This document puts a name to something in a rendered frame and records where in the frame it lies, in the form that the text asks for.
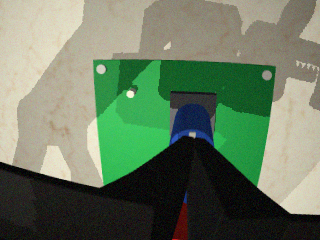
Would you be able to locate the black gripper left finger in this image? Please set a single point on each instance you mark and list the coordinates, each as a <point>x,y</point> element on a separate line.
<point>145,204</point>

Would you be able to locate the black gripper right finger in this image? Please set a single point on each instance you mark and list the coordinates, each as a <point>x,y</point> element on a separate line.
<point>222,204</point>

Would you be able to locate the green circuit board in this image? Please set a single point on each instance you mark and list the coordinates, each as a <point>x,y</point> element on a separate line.
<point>143,106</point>

